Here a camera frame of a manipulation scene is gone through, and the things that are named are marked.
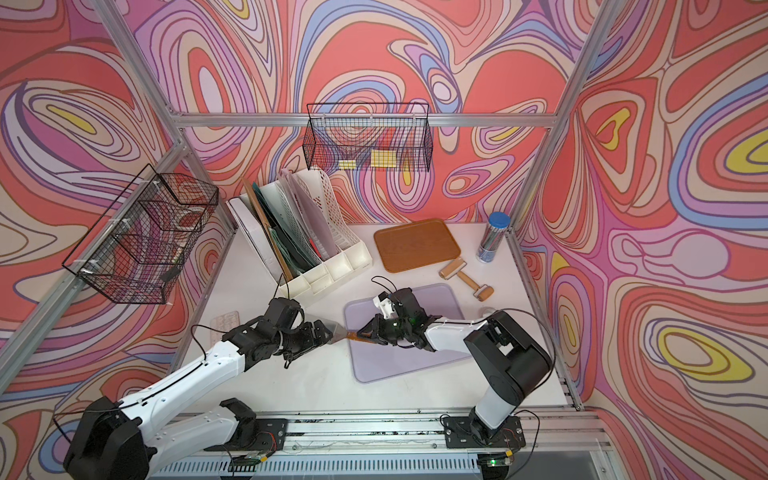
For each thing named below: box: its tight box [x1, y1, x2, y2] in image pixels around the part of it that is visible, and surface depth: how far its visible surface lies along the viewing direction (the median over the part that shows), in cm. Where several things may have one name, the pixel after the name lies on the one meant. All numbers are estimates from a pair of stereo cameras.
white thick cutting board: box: [226, 197, 285, 284], surface depth 90 cm
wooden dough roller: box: [439, 258, 495, 302], surface depth 106 cm
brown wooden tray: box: [374, 218, 462, 273], surface depth 117 cm
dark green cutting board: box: [252, 182, 321, 275], surface depth 88 cm
